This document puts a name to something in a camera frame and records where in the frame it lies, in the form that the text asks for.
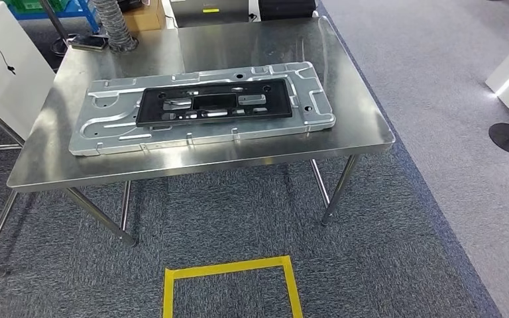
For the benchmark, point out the blue background rack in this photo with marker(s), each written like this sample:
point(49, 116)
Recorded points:
point(83, 11)

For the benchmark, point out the black box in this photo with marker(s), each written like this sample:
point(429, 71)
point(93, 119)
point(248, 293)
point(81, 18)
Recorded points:
point(285, 9)

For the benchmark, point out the black pole stand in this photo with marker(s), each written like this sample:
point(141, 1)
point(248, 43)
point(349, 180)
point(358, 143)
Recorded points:
point(90, 42)

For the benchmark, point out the stainless steel workbench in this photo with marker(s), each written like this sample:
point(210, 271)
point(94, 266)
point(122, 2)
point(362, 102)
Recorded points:
point(237, 44)

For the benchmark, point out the black plastic frame part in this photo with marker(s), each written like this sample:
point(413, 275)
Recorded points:
point(149, 118)

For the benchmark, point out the green plastic crate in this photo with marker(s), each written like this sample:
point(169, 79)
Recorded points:
point(30, 4)

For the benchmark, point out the grey steel appliance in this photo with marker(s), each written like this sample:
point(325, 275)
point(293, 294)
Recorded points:
point(215, 17)

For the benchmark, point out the yellow floor tape square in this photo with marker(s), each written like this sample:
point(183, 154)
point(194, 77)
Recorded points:
point(228, 267)

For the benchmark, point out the stamped silver metal plate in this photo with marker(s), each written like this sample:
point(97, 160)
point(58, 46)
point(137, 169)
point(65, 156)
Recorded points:
point(105, 131)

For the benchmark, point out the white cabinet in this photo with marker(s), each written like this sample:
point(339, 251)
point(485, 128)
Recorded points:
point(8, 87)

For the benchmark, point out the brown cardboard box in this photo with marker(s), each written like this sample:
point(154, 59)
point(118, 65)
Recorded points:
point(149, 17)

